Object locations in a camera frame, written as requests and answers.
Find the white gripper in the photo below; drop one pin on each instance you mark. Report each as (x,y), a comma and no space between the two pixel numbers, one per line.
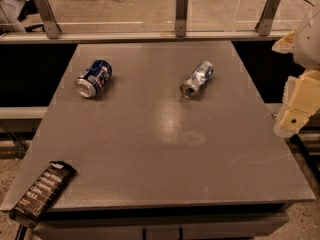
(309,45)

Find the silver redbull can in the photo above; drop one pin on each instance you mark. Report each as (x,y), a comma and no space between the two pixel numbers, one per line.
(200,76)

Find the blue pepsi can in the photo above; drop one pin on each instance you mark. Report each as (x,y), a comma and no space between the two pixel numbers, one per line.
(93,79)

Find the black rxbar chocolate bar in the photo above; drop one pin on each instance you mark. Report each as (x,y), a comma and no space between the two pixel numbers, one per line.
(42,194)

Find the grey table cabinet base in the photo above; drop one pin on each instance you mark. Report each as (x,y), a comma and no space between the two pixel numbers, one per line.
(201,222)

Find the right metal bracket post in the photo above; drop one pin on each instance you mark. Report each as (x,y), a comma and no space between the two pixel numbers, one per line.
(264,24)

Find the metal bracket post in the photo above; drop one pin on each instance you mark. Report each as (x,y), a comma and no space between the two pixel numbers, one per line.
(50,24)
(264,24)
(181,18)

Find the middle metal bracket post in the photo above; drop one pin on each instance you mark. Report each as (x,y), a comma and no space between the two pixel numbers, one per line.
(181,18)

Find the left metal bracket post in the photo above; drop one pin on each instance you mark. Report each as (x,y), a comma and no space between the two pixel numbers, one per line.
(50,24)

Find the metal rail barrier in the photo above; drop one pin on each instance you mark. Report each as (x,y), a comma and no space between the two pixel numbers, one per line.
(90,38)

